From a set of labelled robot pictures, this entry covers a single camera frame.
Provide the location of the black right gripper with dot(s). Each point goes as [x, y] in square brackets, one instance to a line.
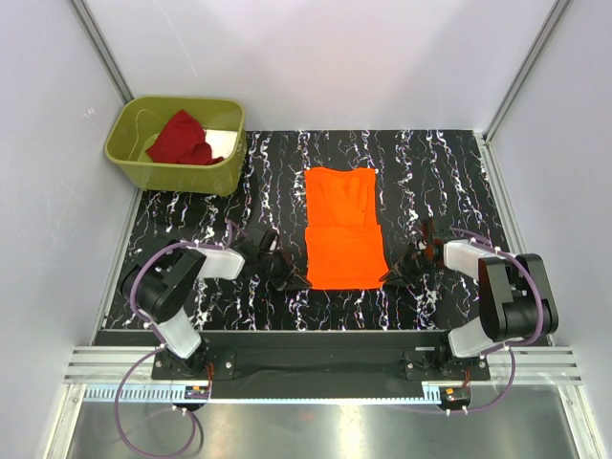
[401, 274]

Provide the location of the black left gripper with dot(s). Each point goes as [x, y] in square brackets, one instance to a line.
[289, 276]

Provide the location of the orange t shirt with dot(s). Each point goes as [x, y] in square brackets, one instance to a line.
[343, 237]

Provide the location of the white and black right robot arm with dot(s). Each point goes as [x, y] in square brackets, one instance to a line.
[516, 304]

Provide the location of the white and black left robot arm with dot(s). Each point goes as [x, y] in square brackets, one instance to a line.
[157, 283]

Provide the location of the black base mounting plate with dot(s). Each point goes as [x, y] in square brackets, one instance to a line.
[279, 366]

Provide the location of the white cloth in bin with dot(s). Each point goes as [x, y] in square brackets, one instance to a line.
[221, 142]

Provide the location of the green plastic bin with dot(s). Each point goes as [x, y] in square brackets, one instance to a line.
[142, 120]

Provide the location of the dark red t shirt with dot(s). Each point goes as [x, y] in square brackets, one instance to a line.
[182, 141]

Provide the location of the aluminium frame rail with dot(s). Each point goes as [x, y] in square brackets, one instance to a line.
[94, 34]

